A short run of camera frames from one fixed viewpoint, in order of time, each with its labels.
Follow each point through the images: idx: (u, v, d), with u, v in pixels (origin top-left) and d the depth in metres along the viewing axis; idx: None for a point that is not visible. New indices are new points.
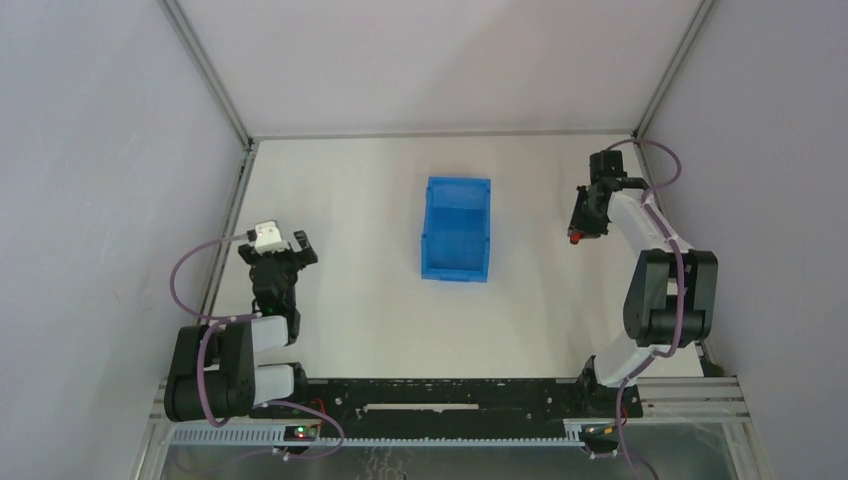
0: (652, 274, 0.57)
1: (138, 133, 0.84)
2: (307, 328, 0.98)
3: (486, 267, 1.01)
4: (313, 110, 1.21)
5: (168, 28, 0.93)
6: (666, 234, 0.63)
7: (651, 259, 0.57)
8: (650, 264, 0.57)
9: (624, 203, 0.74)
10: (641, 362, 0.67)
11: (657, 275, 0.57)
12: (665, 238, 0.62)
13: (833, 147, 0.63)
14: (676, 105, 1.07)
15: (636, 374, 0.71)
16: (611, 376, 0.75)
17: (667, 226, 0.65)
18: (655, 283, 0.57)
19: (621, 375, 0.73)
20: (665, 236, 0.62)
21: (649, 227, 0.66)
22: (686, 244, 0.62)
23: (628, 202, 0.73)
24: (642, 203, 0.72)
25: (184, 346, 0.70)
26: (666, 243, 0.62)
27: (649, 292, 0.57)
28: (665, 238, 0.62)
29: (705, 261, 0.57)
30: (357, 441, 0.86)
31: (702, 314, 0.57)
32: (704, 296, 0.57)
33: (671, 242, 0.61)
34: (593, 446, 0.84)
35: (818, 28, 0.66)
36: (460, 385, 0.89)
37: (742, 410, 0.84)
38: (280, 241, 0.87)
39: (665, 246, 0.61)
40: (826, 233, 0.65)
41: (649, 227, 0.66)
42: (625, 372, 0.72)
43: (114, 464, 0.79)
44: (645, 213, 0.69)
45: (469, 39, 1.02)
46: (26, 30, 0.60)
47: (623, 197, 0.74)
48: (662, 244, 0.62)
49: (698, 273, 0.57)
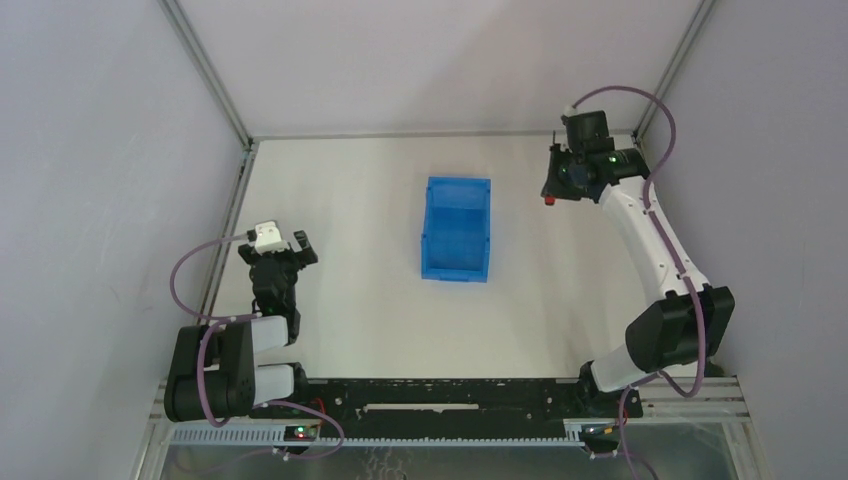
0: (667, 326, 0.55)
1: (138, 132, 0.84)
2: (307, 328, 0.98)
3: (485, 267, 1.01)
4: (313, 110, 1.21)
5: (168, 28, 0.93)
6: (679, 266, 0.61)
7: (665, 310, 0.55)
8: (669, 315, 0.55)
9: (627, 207, 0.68)
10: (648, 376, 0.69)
11: (673, 327, 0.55)
12: (679, 272, 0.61)
13: (832, 147, 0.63)
14: (676, 105, 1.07)
15: (638, 382, 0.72)
16: (611, 385, 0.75)
17: (678, 254, 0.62)
18: (673, 331, 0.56)
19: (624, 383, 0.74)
20: (679, 270, 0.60)
21: (659, 253, 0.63)
22: (700, 275, 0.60)
23: (631, 206, 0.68)
24: (647, 208, 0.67)
25: (184, 345, 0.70)
26: (679, 279, 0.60)
27: (663, 340, 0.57)
28: (679, 272, 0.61)
29: (720, 301, 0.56)
30: (356, 441, 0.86)
31: (712, 346, 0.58)
32: (717, 332, 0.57)
33: (686, 279, 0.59)
34: (593, 446, 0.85)
35: (818, 27, 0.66)
36: (460, 385, 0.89)
37: (742, 409, 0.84)
38: (280, 241, 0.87)
39: (680, 283, 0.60)
40: (826, 233, 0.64)
41: (659, 251, 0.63)
42: (629, 382, 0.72)
43: (115, 464, 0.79)
44: (652, 224, 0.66)
45: (469, 38, 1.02)
46: (26, 30, 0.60)
47: (625, 198, 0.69)
48: (676, 280, 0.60)
49: (714, 316, 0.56)
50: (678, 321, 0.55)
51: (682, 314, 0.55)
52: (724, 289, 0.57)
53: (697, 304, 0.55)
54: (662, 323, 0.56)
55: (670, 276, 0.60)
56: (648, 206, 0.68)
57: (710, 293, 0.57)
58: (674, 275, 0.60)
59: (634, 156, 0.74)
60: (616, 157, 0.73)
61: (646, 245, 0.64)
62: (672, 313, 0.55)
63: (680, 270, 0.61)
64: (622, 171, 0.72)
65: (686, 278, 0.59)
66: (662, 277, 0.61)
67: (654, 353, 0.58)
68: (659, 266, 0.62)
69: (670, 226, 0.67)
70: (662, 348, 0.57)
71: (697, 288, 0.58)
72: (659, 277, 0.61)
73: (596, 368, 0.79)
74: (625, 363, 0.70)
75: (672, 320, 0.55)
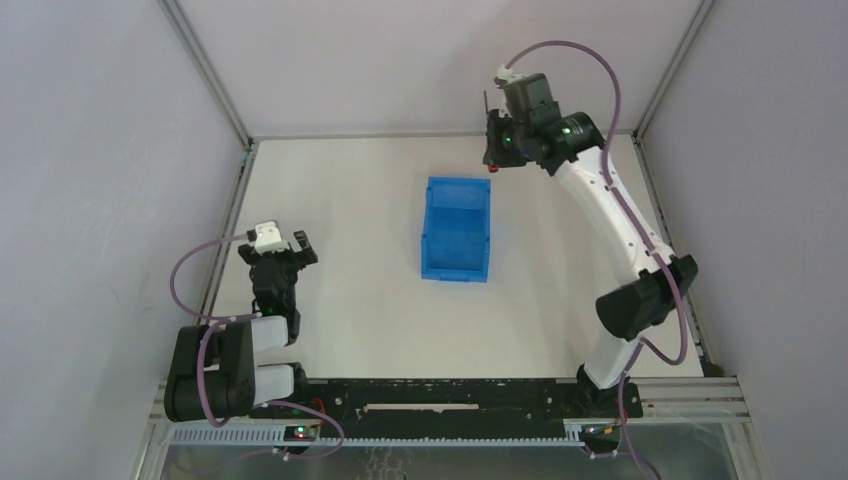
0: (644, 306, 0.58)
1: (139, 133, 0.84)
2: (307, 328, 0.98)
3: (486, 267, 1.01)
4: (313, 110, 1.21)
5: (168, 28, 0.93)
6: (647, 243, 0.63)
7: (641, 291, 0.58)
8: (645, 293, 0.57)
9: (588, 184, 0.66)
10: (632, 353, 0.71)
11: (649, 303, 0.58)
12: (647, 250, 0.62)
13: (831, 147, 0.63)
14: (676, 105, 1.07)
15: (633, 362, 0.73)
16: (607, 378, 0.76)
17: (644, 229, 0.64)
18: (648, 305, 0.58)
19: (618, 370, 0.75)
20: (648, 248, 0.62)
21: (627, 232, 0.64)
22: (665, 247, 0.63)
23: (592, 183, 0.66)
24: (608, 185, 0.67)
25: (184, 346, 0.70)
26: (649, 256, 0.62)
27: (638, 317, 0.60)
28: (647, 250, 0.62)
29: (687, 270, 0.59)
30: (356, 441, 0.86)
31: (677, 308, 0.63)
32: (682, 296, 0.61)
33: (656, 256, 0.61)
34: (593, 446, 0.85)
35: (817, 27, 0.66)
36: (460, 385, 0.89)
37: (741, 409, 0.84)
38: (280, 241, 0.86)
39: (649, 260, 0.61)
40: (825, 232, 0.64)
41: (627, 230, 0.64)
42: (621, 368, 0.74)
43: (114, 464, 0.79)
44: (616, 200, 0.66)
45: (468, 38, 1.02)
46: (26, 29, 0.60)
47: (585, 175, 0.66)
48: (647, 257, 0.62)
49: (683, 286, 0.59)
50: (653, 298, 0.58)
51: (656, 292, 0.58)
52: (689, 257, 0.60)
53: (671, 280, 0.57)
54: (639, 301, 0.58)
55: (640, 255, 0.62)
56: (609, 183, 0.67)
57: (677, 264, 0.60)
58: (643, 253, 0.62)
59: (585, 120, 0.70)
60: (568, 125, 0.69)
61: (613, 224, 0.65)
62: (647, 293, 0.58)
63: (647, 246, 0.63)
64: (576, 141, 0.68)
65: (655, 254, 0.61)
66: (633, 256, 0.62)
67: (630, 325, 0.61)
68: (629, 245, 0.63)
69: (629, 199, 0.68)
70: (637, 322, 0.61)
71: (666, 262, 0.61)
72: (631, 258, 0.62)
73: (590, 366, 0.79)
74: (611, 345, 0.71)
75: (647, 299, 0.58)
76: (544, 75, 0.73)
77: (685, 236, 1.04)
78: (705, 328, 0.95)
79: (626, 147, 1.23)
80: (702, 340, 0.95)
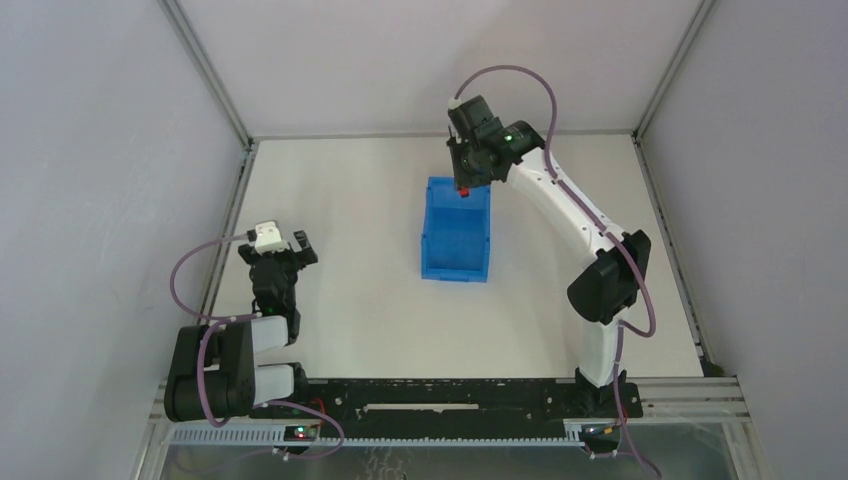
0: (607, 282, 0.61)
1: (138, 132, 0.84)
2: (307, 328, 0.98)
3: (485, 267, 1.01)
4: (313, 110, 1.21)
5: (168, 29, 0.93)
6: (599, 225, 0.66)
7: (602, 268, 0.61)
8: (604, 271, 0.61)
9: (537, 181, 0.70)
10: (617, 338, 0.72)
11: (611, 278, 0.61)
12: (601, 230, 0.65)
13: (831, 147, 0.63)
14: (676, 105, 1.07)
15: (621, 352, 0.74)
16: (601, 374, 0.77)
17: (590, 212, 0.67)
18: (611, 283, 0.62)
19: (609, 364, 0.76)
20: (601, 229, 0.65)
21: (578, 218, 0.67)
22: (616, 226, 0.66)
23: (540, 179, 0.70)
24: (554, 178, 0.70)
25: (184, 346, 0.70)
26: (603, 236, 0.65)
27: (606, 296, 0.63)
28: (601, 231, 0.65)
29: (640, 244, 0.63)
30: (356, 441, 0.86)
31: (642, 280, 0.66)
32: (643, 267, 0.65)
33: (609, 235, 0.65)
34: (593, 446, 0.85)
35: (817, 27, 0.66)
36: (460, 385, 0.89)
37: (741, 409, 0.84)
38: (280, 241, 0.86)
39: (604, 240, 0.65)
40: (825, 233, 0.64)
41: (577, 215, 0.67)
42: (611, 360, 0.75)
43: (114, 464, 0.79)
44: (564, 192, 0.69)
45: (468, 38, 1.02)
46: (26, 29, 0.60)
47: (533, 173, 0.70)
48: (601, 238, 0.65)
49: (639, 256, 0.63)
50: (613, 272, 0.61)
51: (615, 265, 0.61)
52: (640, 232, 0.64)
53: (627, 257, 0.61)
54: (601, 281, 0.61)
55: (594, 236, 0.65)
56: (555, 176, 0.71)
57: (627, 239, 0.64)
58: (597, 234, 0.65)
59: (525, 126, 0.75)
60: (509, 132, 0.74)
61: (564, 212, 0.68)
62: (608, 268, 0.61)
63: (600, 228, 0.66)
64: (520, 144, 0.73)
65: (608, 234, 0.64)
66: (588, 239, 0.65)
67: (602, 306, 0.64)
68: (583, 229, 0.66)
69: (577, 188, 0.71)
70: (607, 300, 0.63)
71: (619, 240, 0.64)
72: (585, 241, 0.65)
73: (586, 367, 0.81)
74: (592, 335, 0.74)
75: (608, 274, 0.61)
76: (481, 96, 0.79)
77: (686, 236, 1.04)
78: (705, 328, 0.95)
79: (626, 147, 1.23)
80: (702, 340, 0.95)
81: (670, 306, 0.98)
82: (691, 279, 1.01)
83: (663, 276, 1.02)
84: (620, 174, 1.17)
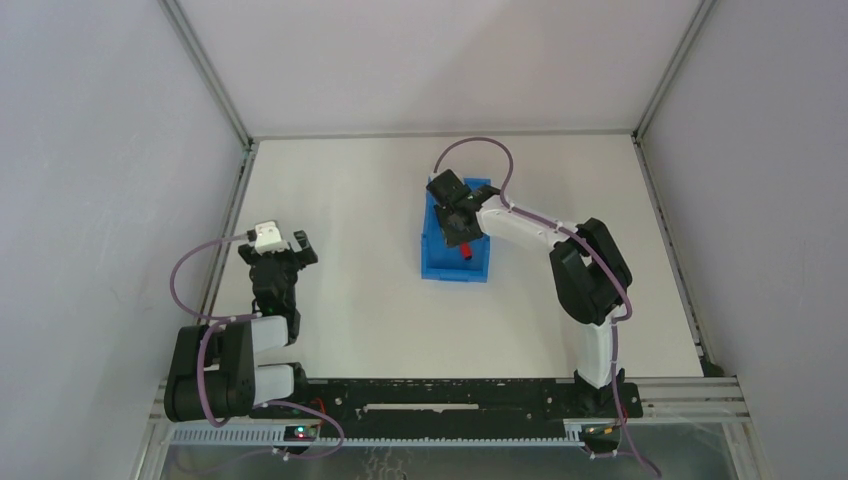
0: (574, 271, 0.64)
1: (138, 131, 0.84)
2: (307, 329, 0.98)
3: (485, 267, 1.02)
4: (313, 110, 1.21)
5: (167, 29, 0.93)
6: (552, 225, 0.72)
7: (563, 257, 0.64)
8: (564, 259, 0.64)
9: (495, 216, 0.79)
10: (612, 340, 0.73)
11: (574, 263, 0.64)
12: (553, 229, 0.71)
13: (832, 146, 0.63)
14: (677, 105, 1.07)
15: (617, 352, 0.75)
16: (601, 376, 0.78)
17: (539, 215, 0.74)
18: (579, 271, 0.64)
19: (608, 364, 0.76)
20: (553, 227, 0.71)
21: (533, 227, 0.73)
22: (568, 221, 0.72)
23: (497, 214, 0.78)
24: (509, 208, 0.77)
25: (184, 346, 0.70)
26: (557, 232, 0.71)
27: (583, 286, 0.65)
28: (553, 229, 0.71)
29: (596, 231, 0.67)
30: (356, 441, 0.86)
31: (621, 269, 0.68)
32: (614, 256, 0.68)
33: (562, 229, 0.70)
34: (593, 446, 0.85)
35: (818, 26, 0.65)
36: (460, 385, 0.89)
37: (742, 409, 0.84)
38: (280, 241, 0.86)
39: (559, 235, 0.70)
40: (826, 233, 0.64)
41: (530, 225, 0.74)
42: (608, 361, 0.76)
43: (114, 463, 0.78)
44: (518, 213, 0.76)
45: (468, 39, 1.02)
46: (26, 30, 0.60)
47: (490, 212, 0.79)
48: (556, 235, 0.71)
49: (596, 236, 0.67)
50: (575, 257, 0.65)
51: (574, 250, 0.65)
52: (596, 221, 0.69)
53: (584, 245, 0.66)
54: (567, 270, 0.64)
55: (550, 236, 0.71)
56: (508, 206, 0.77)
57: (583, 229, 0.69)
58: (551, 233, 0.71)
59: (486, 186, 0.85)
60: (473, 194, 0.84)
61: (521, 226, 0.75)
62: (568, 255, 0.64)
63: (553, 226, 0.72)
64: (482, 200, 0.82)
65: (560, 228, 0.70)
66: (546, 240, 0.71)
67: (586, 301, 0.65)
68: (539, 233, 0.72)
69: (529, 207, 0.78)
70: (583, 289, 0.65)
71: (574, 232, 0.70)
72: (545, 243, 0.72)
73: (585, 369, 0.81)
74: (588, 340, 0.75)
75: (571, 259, 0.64)
76: (449, 169, 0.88)
77: (686, 236, 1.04)
78: (705, 328, 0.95)
79: (627, 147, 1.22)
80: (702, 340, 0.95)
81: (670, 306, 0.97)
82: (692, 279, 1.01)
83: (663, 275, 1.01)
84: (620, 174, 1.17)
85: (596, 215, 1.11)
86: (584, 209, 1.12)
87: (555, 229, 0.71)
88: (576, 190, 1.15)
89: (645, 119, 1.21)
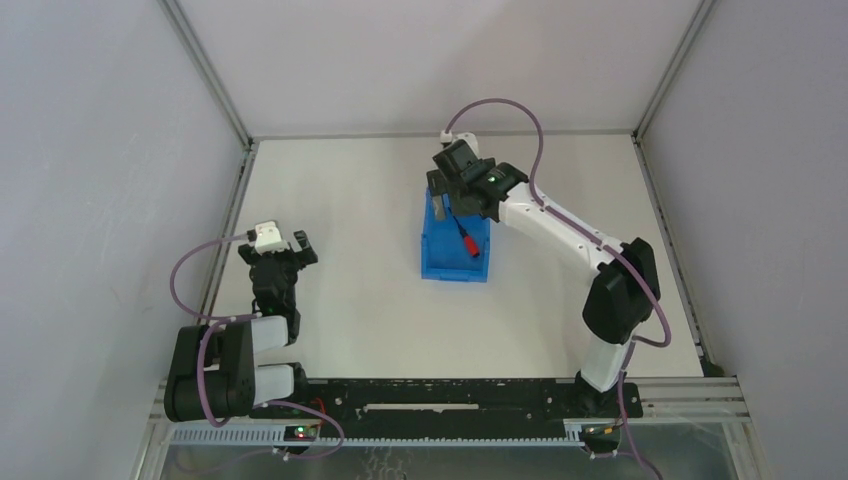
0: (616, 297, 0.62)
1: (138, 130, 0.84)
2: (307, 329, 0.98)
3: (485, 267, 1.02)
4: (313, 110, 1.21)
5: (167, 28, 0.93)
6: (595, 240, 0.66)
7: (607, 282, 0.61)
8: (611, 285, 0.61)
9: (525, 212, 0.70)
10: (626, 351, 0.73)
11: (617, 289, 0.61)
12: (597, 245, 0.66)
13: (831, 147, 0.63)
14: (677, 104, 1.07)
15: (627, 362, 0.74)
16: (606, 379, 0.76)
17: (581, 225, 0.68)
18: (622, 298, 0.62)
19: (616, 370, 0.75)
20: (597, 244, 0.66)
21: (575, 238, 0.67)
22: (611, 237, 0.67)
23: (529, 210, 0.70)
24: (542, 206, 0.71)
25: (184, 346, 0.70)
26: (600, 250, 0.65)
27: (621, 312, 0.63)
28: (597, 245, 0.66)
29: (642, 254, 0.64)
30: (357, 441, 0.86)
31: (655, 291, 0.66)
32: (651, 276, 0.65)
33: (607, 249, 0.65)
34: (593, 446, 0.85)
35: (818, 26, 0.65)
36: (460, 385, 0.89)
37: (741, 409, 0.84)
38: (280, 241, 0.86)
39: (603, 253, 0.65)
40: (825, 233, 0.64)
41: (571, 236, 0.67)
42: (617, 367, 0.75)
43: (114, 462, 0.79)
44: (555, 217, 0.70)
45: (468, 38, 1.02)
46: (26, 30, 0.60)
47: (521, 206, 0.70)
48: (599, 253, 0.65)
49: (642, 263, 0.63)
50: (619, 283, 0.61)
51: (620, 276, 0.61)
52: (640, 241, 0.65)
53: (631, 270, 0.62)
54: (609, 296, 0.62)
55: (593, 252, 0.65)
56: (541, 203, 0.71)
57: (626, 247, 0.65)
58: (595, 250, 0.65)
59: (508, 167, 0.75)
60: (494, 175, 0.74)
61: (559, 235, 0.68)
62: (613, 281, 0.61)
63: (596, 242, 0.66)
64: (505, 186, 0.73)
65: (605, 246, 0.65)
66: (587, 256, 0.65)
67: (618, 324, 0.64)
68: (580, 247, 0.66)
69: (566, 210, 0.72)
70: (620, 314, 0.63)
71: (618, 252, 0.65)
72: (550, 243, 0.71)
73: (588, 371, 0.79)
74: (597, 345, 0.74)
75: (614, 286, 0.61)
76: (464, 141, 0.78)
77: (686, 236, 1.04)
78: (705, 328, 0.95)
79: (627, 147, 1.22)
80: (702, 340, 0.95)
81: (670, 306, 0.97)
82: (692, 279, 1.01)
83: (663, 275, 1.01)
84: (620, 174, 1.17)
85: (596, 215, 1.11)
86: (584, 209, 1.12)
87: (598, 244, 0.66)
88: (576, 190, 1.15)
89: (645, 119, 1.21)
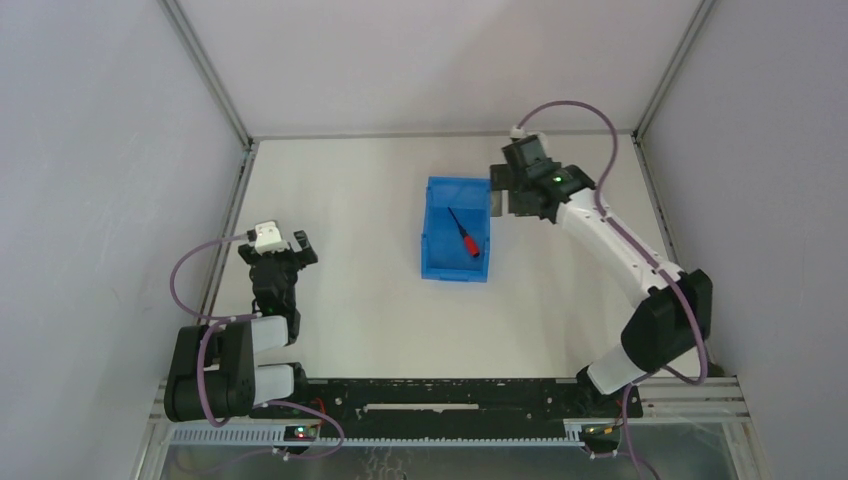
0: (662, 327, 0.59)
1: (137, 131, 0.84)
2: (307, 329, 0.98)
3: (485, 267, 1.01)
4: (312, 110, 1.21)
5: (167, 28, 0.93)
6: (652, 262, 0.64)
7: (655, 308, 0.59)
8: (658, 313, 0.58)
9: (584, 219, 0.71)
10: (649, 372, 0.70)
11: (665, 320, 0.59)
12: (653, 268, 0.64)
13: (832, 147, 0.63)
14: (677, 104, 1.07)
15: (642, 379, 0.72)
16: (612, 385, 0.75)
17: (640, 245, 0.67)
18: (668, 330, 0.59)
19: (627, 381, 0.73)
20: (652, 267, 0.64)
21: (631, 256, 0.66)
22: (671, 263, 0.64)
23: (587, 217, 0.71)
24: (603, 217, 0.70)
25: (184, 346, 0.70)
26: (655, 274, 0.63)
27: (664, 342, 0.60)
28: (653, 268, 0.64)
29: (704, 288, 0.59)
30: (357, 441, 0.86)
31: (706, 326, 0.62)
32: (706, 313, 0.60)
33: (662, 273, 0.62)
34: (593, 446, 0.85)
35: (818, 26, 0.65)
36: (460, 385, 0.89)
37: (742, 410, 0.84)
38: (280, 241, 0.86)
39: (657, 277, 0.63)
40: (825, 234, 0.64)
41: (626, 253, 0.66)
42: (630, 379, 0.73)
43: (114, 462, 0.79)
44: (614, 230, 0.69)
45: (468, 38, 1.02)
46: (25, 29, 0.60)
47: (580, 213, 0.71)
48: (653, 276, 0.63)
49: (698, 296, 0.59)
50: (668, 314, 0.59)
51: (670, 306, 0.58)
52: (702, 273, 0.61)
53: (685, 302, 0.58)
54: (655, 324, 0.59)
55: (645, 274, 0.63)
56: (602, 215, 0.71)
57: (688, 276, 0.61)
58: (649, 272, 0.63)
59: (577, 171, 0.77)
60: (559, 176, 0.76)
61: (616, 249, 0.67)
62: (662, 310, 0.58)
63: (652, 265, 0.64)
64: (569, 188, 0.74)
65: (661, 270, 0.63)
66: (639, 276, 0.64)
67: (658, 353, 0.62)
68: (634, 266, 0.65)
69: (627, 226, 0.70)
70: (662, 344, 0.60)
71: (673, 279, 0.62)
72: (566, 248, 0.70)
73: (595, 372, 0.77)
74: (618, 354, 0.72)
75: (662, 316, 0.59)
76: (538, 138, 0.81)
77: (686, 236, 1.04)
78: None
79: (627, 147, 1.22)
80: None
81: None
82: None
83: None
84: (620, 174, 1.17)
85: None
86: None
87: (655, 268, 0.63)
88: None
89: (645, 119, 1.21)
